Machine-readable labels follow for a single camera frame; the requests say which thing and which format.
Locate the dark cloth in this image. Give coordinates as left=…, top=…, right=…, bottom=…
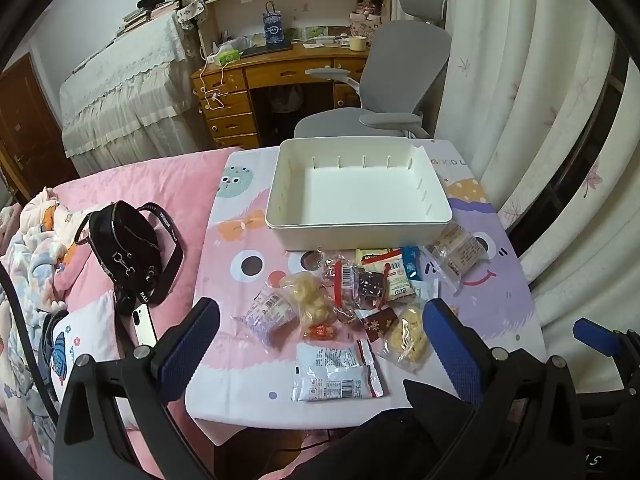
left=320, top=379, right=473, bottom=480

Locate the white floral curtain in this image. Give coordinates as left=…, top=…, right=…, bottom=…
left=435, top=0, right=640, bottom=356

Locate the pink blanket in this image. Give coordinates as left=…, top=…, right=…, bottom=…
left=50, top=147, right=246, bottom=480

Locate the wooden desk with drawers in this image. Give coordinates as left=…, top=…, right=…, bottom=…
left=191, top=42, right=371, bottom=151

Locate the clear nut cluster snack pack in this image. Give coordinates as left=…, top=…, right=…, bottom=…
left=356, top=307, right=398, bottom=341

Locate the black handbag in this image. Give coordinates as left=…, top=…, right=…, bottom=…
left=75, top=200, right=185, bottom=316

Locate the clear red-edged brownie pack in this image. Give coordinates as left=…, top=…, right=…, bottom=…
left=322, top=257, right=393, bottom=321

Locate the stack of books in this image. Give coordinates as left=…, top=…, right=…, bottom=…
left=117, top=0, right=181, bottom=36

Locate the purple and white snack packet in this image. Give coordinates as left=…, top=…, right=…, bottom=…
left=231, top=287, right=299, bottom=348

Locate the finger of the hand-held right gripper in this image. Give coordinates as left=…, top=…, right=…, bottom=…
left=572, top=317, right=640, bottom=363

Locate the black cable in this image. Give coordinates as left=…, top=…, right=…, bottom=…
left=0, top=265, right=61, bottom=421

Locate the silver red-edged snack packet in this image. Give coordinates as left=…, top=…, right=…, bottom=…
left=292, top=340, right=391, bottom=403

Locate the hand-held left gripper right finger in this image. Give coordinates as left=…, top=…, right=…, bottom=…
left=422, top=297, right=586, bottom=480

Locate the cartoon printed quilt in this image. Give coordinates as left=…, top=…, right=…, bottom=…
left=0, top=305, right=131, bottom=480

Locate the grey office chair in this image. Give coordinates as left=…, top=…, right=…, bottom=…
left=294, top=0, right=452, bottom=141

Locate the clear bag of yellow puffs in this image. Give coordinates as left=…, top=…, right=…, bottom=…
left=279, top=271, right=337, bottom=330
left=377, top=305, right=432, bottom=373

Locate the blue paper bag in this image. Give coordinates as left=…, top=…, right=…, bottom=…
left=261, top=1, right=287, bottom=51

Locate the white charging cable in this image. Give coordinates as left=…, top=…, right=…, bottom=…
left=197, top=55, right=231, bottom=111

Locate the patterned fabric bag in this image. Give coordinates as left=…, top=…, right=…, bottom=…
left=175, top=0, right=208, bottom=31

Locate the dark window frame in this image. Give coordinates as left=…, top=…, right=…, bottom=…
left=507, top=45, right=631, bottom=256

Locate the white plastic storage box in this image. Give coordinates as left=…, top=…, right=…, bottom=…
left=264, top=137, right=454, bottom=252

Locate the trash bin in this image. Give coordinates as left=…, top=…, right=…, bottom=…
left=270, top=85, right=306, bottom=113

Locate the blue snowflake snack packet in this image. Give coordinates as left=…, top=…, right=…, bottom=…
left=401, top=246, right=425, bottom=281

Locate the cream red-edged snack packet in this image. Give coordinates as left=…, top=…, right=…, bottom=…
left=382, top=250, right=418, bottom=303

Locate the clear beige biscuit packet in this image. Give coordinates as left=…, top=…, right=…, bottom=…
left=425, top=222, right=493, bottom=293

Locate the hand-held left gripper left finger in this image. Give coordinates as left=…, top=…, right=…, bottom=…
left=52, top=297, right=223, bottom=480

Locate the white phone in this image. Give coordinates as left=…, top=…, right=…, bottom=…
left=131, top=307, right=158, bottom=348

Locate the cartoon fleece blanket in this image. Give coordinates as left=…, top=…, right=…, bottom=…
left=0, top=187, right=96, bottom=311

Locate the brown wooden door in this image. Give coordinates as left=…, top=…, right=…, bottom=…
left=0, top=52, right=78, bottom=201

